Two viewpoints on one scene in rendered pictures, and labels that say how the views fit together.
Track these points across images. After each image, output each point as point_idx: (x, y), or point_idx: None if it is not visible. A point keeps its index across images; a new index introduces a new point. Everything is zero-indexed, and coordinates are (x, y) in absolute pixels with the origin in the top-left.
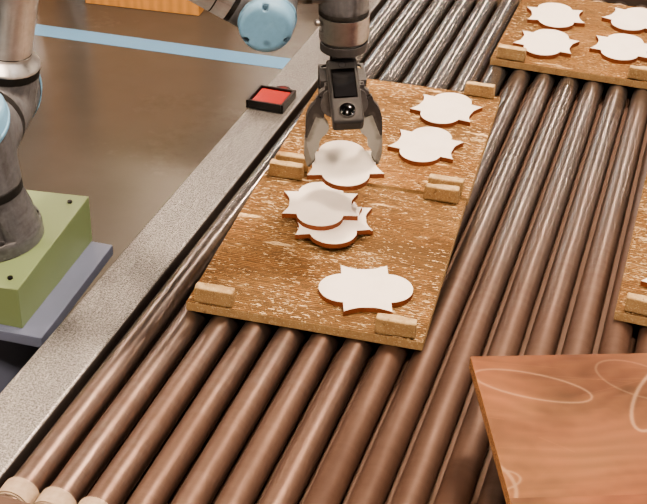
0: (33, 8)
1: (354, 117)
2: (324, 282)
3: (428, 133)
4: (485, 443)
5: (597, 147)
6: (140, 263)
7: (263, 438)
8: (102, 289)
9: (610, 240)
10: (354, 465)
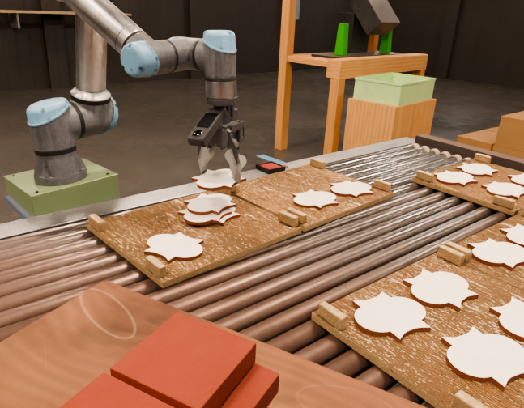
0: (95, 65)
1: (198, 138)
2: (158, 235)
3: (323, 194)
4: None
5: (431, 229)
6: (105, 206)
7: (9, 295)
8: (72, 210)
9: (374, 276)
10: None
